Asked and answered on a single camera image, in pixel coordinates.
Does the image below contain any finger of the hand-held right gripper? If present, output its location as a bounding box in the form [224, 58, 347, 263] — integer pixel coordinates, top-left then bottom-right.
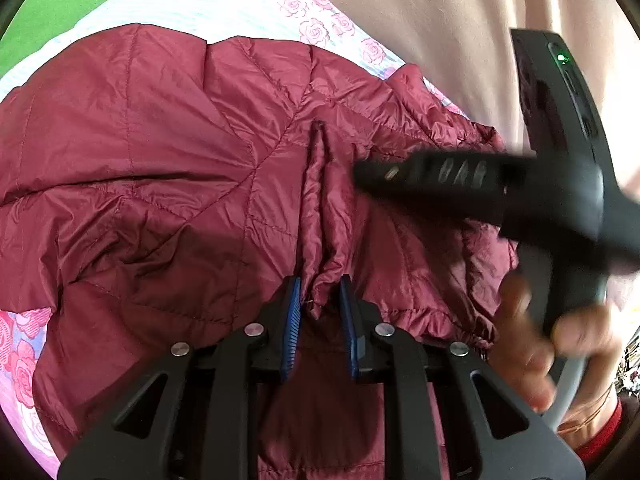
[352, 151, 518, 228]

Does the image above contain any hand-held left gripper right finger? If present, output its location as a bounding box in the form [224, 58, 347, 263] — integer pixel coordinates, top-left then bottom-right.
[339, 275, 587, 480]

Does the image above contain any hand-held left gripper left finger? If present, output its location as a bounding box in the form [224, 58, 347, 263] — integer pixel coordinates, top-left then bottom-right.
[57, 276, 303, 480]

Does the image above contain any maroon quilted jacket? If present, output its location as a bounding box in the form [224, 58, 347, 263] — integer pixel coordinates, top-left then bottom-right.
[0, 22, 521, 480]

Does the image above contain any person's right forearm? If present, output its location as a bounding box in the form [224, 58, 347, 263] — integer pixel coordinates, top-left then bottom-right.
[556, 355, 632, 471]

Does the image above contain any person's right hand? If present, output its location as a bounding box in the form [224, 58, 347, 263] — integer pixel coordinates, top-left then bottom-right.
[487, 272, 626, 413]

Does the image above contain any beige curtain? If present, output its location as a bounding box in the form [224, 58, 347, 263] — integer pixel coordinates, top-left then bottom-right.
[205, 0, 640, 321]

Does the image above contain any pink floral blanket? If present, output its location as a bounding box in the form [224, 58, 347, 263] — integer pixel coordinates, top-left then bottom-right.
[0, 0, 473, 467]

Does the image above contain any green plush pillow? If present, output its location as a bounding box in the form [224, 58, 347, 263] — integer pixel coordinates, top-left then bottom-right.
[0, 0, 145, 81]

